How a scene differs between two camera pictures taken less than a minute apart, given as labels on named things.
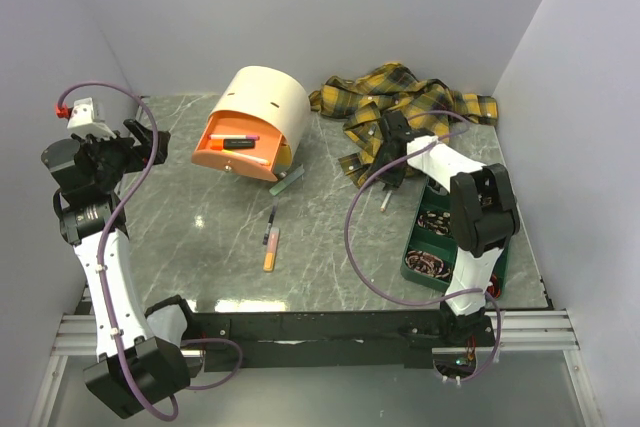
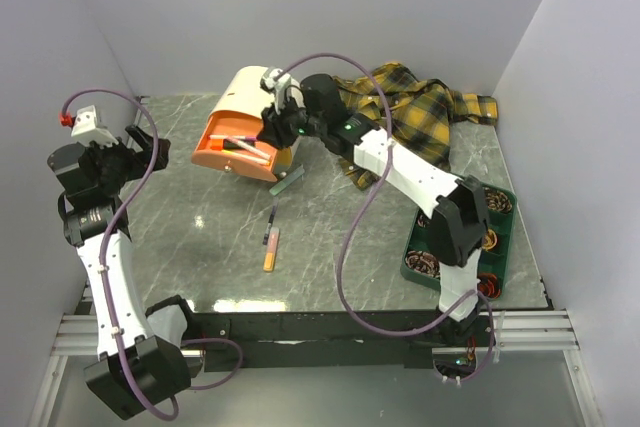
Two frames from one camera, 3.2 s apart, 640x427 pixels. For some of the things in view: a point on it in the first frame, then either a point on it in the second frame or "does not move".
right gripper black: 392,181 to 274,128
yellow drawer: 283,159 does not move
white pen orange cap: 382,207 to 250,148
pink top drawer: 231,123 does not move
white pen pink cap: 234,136 does not move
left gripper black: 138,156 does not move
